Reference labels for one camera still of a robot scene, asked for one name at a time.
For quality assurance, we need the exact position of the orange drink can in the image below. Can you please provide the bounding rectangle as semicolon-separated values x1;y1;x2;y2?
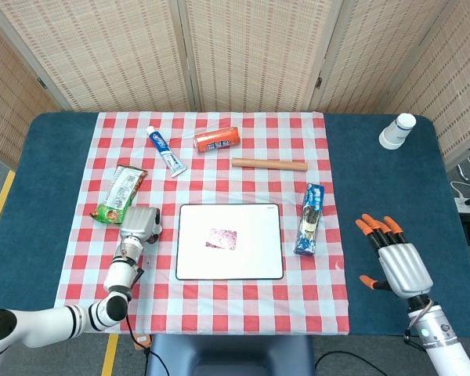
193;125;240;154

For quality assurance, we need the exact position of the small pink patterned packet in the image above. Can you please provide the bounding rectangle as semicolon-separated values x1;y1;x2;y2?
204;228;238;251

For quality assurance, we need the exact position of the blue white toothpaste tube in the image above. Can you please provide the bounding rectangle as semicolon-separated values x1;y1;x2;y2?
146;125;188;179

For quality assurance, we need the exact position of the black cable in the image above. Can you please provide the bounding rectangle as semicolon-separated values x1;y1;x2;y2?
125;313;170;376
315;350;389;376

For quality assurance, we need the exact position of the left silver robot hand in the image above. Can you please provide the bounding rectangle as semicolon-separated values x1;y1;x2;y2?
119;206;162;244

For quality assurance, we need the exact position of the wooden rolling pin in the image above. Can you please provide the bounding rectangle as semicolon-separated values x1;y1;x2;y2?
231;157;309;173

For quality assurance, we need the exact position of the white paper cup stack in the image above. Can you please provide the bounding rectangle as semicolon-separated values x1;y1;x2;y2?
378;112;417;150

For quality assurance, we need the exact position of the woven folding screen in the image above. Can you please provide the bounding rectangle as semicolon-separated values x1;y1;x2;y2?
0;0;470;169

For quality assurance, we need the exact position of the blue chair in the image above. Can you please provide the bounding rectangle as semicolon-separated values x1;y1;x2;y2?
146;334;316;376

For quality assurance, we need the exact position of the white cable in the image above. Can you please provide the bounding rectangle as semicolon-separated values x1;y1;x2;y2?
449;179;470;201

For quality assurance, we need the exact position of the red white checkered tablecloth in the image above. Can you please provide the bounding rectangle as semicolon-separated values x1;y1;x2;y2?
49;111;352;335

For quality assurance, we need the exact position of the green snack bag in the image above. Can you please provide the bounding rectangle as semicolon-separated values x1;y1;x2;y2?
89;164;149;228

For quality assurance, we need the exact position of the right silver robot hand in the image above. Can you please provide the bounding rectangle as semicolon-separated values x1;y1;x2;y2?
355;213;435;301

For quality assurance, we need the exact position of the white board black frame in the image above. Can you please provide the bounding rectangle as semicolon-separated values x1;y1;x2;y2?
175;203;285;281

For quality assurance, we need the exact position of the blue cookie box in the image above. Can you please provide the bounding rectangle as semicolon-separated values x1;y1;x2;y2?
294;182;325;258

